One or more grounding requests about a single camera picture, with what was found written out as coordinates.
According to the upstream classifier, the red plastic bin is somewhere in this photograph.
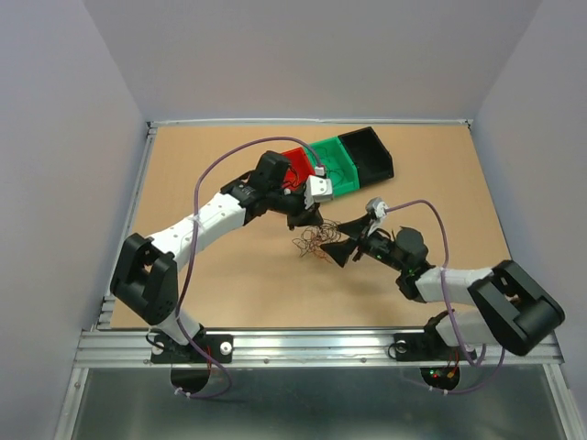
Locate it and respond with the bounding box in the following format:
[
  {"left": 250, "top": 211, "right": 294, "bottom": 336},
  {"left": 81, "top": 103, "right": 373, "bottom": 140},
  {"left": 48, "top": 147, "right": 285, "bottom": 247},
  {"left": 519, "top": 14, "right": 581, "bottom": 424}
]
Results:
[{"left": 282, "top": 147, "right": 315, "bottom": 192}]

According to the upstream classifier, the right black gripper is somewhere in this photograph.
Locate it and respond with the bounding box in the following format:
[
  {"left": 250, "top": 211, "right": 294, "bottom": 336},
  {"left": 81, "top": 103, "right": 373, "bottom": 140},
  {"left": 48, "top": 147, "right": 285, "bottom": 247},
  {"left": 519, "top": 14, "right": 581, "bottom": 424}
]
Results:
[{"left": 319, "top": 213, "right": 407, "bottom": 273}]

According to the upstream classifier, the thin wire bundle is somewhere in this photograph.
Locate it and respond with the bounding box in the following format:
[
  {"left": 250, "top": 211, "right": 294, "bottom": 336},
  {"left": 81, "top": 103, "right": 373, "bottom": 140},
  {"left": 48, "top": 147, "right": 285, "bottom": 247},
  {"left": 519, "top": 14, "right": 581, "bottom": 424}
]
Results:
[{"left": 292, "top": 219, "right": 343, "bottom": 266}]

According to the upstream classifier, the black plastic bin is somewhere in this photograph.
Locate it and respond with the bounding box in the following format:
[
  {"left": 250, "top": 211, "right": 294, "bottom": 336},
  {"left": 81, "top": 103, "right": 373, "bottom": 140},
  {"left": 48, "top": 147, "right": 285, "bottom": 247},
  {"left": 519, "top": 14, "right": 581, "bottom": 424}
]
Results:
[{"left": 338, "top": 126, "right": 394, "bottom": 188}]

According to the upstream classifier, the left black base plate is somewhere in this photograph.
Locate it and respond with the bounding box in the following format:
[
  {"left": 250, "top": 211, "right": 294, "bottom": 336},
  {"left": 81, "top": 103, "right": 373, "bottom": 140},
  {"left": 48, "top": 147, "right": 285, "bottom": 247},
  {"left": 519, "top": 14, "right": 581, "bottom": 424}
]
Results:
[{"left": 146, "top": 332, "right": 233, "bottom": 365}]

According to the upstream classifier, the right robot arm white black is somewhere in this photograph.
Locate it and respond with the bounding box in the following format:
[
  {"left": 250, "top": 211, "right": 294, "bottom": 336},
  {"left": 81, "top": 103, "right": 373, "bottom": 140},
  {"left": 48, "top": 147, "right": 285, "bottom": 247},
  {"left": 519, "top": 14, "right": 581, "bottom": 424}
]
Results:
[{"left": 321, "top": 215, "right": 566, "bottom": 358}]

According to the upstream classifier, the green plastic bin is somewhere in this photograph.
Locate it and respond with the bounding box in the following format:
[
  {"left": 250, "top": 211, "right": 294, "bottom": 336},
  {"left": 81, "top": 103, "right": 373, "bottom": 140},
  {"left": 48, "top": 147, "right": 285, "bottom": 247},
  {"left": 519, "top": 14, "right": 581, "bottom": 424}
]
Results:
[{"left": 311, "top": 137, "right": 360, "bottom": 198}]

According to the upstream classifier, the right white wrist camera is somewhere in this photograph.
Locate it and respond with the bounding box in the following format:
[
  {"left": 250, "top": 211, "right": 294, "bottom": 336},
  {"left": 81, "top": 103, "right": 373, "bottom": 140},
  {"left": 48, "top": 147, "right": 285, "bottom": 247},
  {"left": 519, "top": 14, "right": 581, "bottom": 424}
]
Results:
[{"left": 365, "top": 197, "right": 389, "bottom": 236}]

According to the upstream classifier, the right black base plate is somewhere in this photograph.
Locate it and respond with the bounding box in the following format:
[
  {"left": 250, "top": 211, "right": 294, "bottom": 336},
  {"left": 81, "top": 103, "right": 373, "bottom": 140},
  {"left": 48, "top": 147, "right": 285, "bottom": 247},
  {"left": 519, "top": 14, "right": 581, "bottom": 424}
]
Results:
[{"left": 386, "top": 333, "right": 464, "bottom": 362}]

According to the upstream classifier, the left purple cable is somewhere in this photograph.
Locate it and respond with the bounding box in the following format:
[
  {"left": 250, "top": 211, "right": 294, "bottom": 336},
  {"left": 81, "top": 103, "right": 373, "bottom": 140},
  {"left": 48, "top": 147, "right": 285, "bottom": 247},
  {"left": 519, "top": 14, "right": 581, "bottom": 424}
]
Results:
[{"left": 173, "top": 136, "right": 325, "bottom": 401}]

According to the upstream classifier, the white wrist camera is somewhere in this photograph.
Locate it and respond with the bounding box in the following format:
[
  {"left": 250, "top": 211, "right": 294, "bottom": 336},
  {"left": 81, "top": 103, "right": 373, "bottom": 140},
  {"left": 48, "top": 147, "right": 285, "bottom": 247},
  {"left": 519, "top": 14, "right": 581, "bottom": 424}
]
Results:
[
  {"left": 365, "top": 197, "right": 389, "bottom": 236},
  {"left": 304, "top": 175, "right": 334, "bottom": 209}
]

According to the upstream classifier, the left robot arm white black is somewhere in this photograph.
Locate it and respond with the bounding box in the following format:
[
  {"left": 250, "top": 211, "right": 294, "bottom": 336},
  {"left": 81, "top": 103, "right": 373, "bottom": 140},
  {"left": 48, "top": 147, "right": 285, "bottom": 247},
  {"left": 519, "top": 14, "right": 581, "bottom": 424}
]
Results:
[{"left": 110, "top": 151, "right": 333, "bottom": 361}]

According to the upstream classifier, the black thin wire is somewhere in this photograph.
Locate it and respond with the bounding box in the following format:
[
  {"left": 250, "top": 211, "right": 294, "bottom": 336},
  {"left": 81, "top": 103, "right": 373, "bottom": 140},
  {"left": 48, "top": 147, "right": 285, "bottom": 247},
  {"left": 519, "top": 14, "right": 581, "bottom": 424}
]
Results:
[{"left": 320, "top": 146, "right": 354, "bottom": 189}]

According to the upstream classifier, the aluminium mounting rail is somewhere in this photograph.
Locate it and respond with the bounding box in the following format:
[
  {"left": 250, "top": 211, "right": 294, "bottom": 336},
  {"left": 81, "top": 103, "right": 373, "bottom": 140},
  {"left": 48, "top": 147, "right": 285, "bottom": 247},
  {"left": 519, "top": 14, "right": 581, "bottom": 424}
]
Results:
[{"left": 75, "top": 324, "right": 564, "bottom": 368}]

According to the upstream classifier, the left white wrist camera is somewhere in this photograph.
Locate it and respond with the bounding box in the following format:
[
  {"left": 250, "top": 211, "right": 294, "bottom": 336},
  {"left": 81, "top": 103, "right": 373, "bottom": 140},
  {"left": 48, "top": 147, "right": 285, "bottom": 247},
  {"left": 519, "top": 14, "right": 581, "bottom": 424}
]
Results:
[{"left": 304, "top": 175, "right": 334, "bottom": 209}]

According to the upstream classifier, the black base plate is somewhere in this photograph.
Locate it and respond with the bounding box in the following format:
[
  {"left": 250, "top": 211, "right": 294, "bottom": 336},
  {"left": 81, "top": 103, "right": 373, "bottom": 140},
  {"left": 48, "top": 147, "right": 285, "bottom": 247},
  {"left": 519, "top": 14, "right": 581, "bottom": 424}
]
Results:
[
  {"left": 146, "top": 332, "right": 233, "bottom": 365},
  {"left": 386, "top": 333, "right": 464, "bottom": 362}
]

